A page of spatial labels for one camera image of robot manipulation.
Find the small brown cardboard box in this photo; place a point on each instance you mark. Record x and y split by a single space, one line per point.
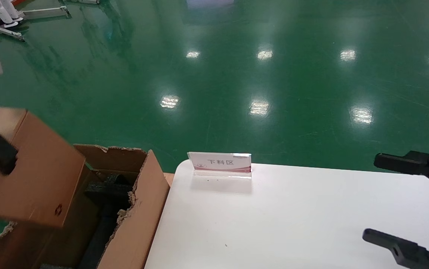
39 175

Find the large open cardboard box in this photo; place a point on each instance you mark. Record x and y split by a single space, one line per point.
143 224

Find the flat brown cardboard sheet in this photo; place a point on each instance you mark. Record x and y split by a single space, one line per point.
169 179

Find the grey stand of black humanoid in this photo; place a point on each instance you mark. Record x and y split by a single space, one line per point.
83 1

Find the black foam packing insert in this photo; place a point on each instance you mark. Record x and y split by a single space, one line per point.
106 198

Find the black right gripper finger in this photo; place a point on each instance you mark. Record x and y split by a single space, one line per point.
401 162
405 252

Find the grey stand of white humanoid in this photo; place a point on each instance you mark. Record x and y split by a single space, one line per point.
46 12

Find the acrylic sign with Chinese text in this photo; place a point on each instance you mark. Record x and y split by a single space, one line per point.
222 162

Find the white humanoid robot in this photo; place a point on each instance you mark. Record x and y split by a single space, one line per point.
9 11

